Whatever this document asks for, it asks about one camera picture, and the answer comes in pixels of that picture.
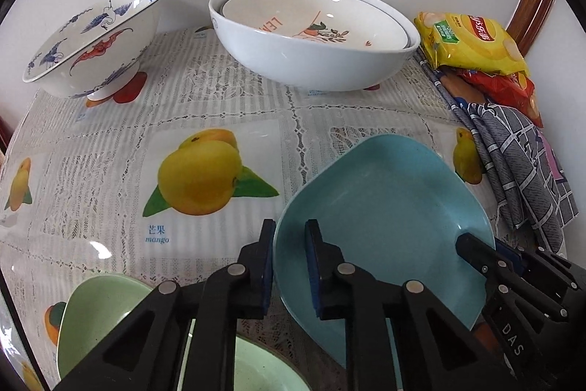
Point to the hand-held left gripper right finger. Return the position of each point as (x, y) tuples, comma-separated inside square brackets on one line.
[(314, 267)]

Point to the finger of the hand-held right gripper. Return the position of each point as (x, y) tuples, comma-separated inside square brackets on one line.
[(476, 253), (545, 265)]

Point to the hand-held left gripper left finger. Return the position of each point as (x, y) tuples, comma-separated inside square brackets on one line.
[(265, 267)]

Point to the blue plate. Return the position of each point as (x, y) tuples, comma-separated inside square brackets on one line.
[(389, 207)]

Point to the mint green plate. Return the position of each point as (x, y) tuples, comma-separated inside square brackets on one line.
[(263, 368)]

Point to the sage green plate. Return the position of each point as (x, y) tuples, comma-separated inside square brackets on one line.
[(96, 317)]

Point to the grey checked cloth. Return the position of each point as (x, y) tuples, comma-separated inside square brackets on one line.
[(517, 153)]

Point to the red snack bag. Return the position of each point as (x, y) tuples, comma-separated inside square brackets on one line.
[(503, 88)]

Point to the fruit print lace tablecloth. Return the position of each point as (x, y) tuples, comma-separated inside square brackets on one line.
[(137, 134)]

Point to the large white bowl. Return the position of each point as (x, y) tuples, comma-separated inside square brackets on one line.
[(297, 61)]

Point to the yellow snack bag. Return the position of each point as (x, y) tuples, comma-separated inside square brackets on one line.
[(476, 45)]

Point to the cream bowl with orange print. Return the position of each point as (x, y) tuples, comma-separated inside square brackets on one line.
[(284, 13)]

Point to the blue crane pattern bowl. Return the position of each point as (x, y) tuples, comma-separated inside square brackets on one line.
[(114, 56)]

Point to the brown wooden door frame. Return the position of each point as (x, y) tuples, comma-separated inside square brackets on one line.
[(533, 6)]

